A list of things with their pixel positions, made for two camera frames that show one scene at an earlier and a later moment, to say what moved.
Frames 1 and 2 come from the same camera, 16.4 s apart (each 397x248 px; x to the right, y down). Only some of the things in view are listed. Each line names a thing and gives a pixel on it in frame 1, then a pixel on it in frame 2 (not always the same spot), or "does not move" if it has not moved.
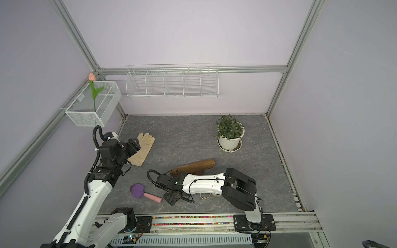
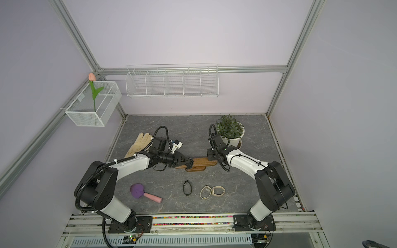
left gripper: (132, 146) to (178, 156)
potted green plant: (230, 133) does not move
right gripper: (168, 200) to (209, 154)
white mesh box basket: (95, 105) does not move
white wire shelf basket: (172, 80) does not move
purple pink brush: (137, 190) does not move
